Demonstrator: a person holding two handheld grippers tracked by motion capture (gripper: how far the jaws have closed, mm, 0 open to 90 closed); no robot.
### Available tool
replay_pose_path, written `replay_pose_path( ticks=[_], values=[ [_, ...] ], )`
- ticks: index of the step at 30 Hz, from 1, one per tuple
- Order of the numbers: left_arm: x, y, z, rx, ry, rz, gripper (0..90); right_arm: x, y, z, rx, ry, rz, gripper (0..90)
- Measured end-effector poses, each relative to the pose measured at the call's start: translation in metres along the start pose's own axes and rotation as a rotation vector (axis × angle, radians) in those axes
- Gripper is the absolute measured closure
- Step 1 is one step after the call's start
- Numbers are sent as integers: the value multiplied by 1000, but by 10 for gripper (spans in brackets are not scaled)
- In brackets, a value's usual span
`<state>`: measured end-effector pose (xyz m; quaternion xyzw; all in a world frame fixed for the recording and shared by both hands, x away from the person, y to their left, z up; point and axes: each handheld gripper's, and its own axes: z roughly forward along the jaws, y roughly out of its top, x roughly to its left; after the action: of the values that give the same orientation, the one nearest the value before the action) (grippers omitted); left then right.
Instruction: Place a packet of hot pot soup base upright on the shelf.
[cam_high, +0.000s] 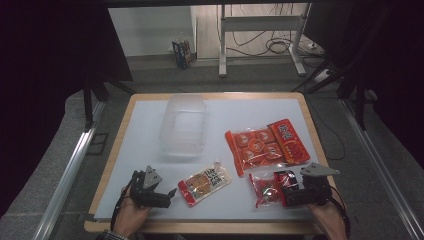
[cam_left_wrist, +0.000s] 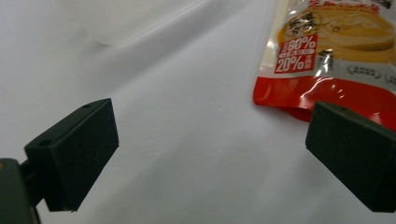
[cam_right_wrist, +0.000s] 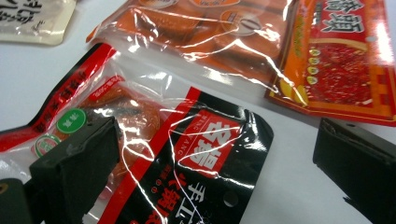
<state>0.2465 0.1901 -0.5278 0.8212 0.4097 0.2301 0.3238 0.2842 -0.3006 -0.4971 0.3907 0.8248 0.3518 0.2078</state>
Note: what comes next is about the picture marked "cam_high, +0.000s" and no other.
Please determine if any clear plastic container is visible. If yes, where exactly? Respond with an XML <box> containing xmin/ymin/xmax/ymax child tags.
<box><xmin>159</xmin><ymin>93</ymin><xmax>208</xmax><ymax>158</ymax></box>

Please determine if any white power strip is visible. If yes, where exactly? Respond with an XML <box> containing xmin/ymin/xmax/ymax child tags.
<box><xmin>313</xmin><ymin>68</ymin><xmax>332</xmax><ymax>83</ymax></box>

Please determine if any left hand-held gripper cable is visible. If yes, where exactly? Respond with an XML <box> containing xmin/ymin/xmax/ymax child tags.
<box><xmin>110</xmin><ymin>170</ymin><xmax>139</xmax><ymax>232</ymax></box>

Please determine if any large red snack packet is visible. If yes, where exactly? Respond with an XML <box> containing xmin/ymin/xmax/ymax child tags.
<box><xmin>224</xmin><ymin>118</ymin><xmax>311</xmax><ymax>178</ymax></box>

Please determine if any person's left hand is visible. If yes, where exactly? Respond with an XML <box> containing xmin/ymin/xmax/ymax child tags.
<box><xmin>113</xmin><ymin>188</ymin><xmax>151</xmax><ymax>238</ymax></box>

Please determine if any dark curtain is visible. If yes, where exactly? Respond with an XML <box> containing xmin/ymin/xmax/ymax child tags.
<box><xmin>0</xmin><ymin>0</ymin><xmax>134</xmax><ymax>216</ymax></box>
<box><xmin>304</xmin><ymin>0</ymin><xmax>424</xmax><ymax>169</ymax></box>

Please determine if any blue carton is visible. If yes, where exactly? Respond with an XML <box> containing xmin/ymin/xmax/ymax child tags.
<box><xmin>171</xmin><ymin>39</ymin><xmax>195</xmax><ymax>70</ymax></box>

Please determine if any clear packet with brown snack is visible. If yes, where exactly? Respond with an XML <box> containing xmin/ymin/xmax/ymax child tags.
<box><xmin>177</xmin><ymin>160</ymin><xmax>233</xmax><ymax>208</ymax></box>

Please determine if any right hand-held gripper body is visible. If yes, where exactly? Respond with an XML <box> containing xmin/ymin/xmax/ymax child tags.
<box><xmin>299</xmin><ymin>162</ymin><xmax>341</xmax><ymax>206</ymax></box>

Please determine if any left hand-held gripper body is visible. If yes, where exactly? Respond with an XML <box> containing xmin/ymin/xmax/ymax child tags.
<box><xmin>129</xmin><ymin>165</ymin><xmax>167</xmax><ymax>208</ymax></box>

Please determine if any small red snack packet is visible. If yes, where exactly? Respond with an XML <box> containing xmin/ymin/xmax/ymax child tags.
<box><xmin>249</xmin><ymin>170</ymin><xmax>298</xmax><ymax>209</ymax></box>

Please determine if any black tripod stand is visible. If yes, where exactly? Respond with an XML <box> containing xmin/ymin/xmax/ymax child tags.
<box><xmin>291</xmin><ymin>58</ymin><xmax>379</xmax><ymax>131</ymax></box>
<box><xmin>81</xmin><ymin>75</ymin><xmax>138</xmax><ymax>132</ymax></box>

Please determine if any aluminium rail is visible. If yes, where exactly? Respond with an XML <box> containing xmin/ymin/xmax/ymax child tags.
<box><xmin>33</xmin><ymin>99</ymin><xmax>107</xmax><ymax>240</ymax></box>
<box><xmin>339</xmin><ymin>98</ymin><xmax>424</xmax><ymax>240</ymax></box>

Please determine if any black floor socket plate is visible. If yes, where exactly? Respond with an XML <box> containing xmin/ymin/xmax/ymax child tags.
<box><xmin>86</xmin><ymin>132</ymin><xmax>110</xmax><ymax>156</ymax></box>

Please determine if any white metal stand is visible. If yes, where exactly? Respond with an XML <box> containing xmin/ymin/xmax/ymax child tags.
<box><xmin>218</xmin><ymin>3</ymin><xmax>313</xmax><ymax>78</ymax></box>

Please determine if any person's right hand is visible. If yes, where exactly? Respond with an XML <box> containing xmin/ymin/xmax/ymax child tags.
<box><xmin>306</xmin><ymin>201</ymin><xmax>348</xmax><ymax>240</ymax></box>

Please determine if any hand-held gripper cable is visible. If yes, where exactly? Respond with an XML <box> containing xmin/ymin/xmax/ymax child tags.
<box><xmin>110</xmin><ymin>170</ymin><xmax>139</xmax><ymax>232</ymax></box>
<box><xmin>329</xmin><ymin>185</ymin><xmax>352</xmax><ymax>238</ymax></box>

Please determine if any right hand-held gripper cable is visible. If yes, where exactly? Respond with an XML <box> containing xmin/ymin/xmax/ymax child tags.
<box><xmin>329</xmin><ymin>185</ymin><xmax>352</xmax><ymax>238</ymax></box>

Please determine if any black cable tangle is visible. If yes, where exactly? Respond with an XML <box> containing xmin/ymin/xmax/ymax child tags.
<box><xmin>226</xmin><ymin>3</ymin><xmax>323</xmax><ymax>58</ymax></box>

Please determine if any thin black floor cable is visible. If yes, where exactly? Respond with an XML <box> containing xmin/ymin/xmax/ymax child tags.
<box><xmin>308</xmin><ymin>99</ymin><xmax>346</xmax><ymax>161</ymax></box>

